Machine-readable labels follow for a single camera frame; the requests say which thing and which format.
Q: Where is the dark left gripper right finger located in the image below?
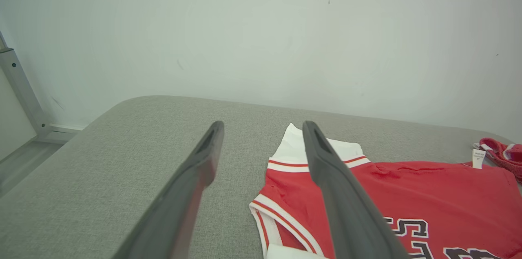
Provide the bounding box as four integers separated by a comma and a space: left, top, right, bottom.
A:
302, 121, 410, 259

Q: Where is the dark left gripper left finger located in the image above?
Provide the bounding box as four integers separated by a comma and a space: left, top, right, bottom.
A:
112, 121, 225, 259

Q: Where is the red basketball jersey white trim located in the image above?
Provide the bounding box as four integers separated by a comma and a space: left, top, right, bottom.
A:
249, 123, 522, 259

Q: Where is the red shorts white stripe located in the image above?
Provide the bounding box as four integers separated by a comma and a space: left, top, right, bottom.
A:
473, 137, 522, 183

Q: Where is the grey metal frame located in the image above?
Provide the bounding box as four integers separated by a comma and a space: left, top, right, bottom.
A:
0, 33, 86, 144

